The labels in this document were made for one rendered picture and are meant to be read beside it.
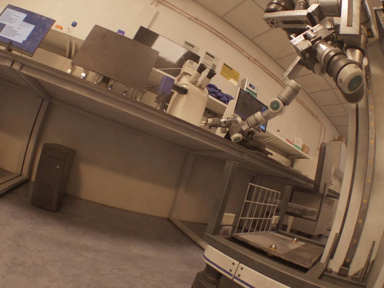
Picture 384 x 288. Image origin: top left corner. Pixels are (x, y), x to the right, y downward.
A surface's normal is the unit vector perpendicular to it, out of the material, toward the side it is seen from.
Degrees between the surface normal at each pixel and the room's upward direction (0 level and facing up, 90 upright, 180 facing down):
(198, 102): 91
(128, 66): 86
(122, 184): 90
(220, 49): 90
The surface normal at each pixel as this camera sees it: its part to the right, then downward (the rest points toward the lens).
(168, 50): 0.49, -0.07
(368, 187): -0.74, -0.32
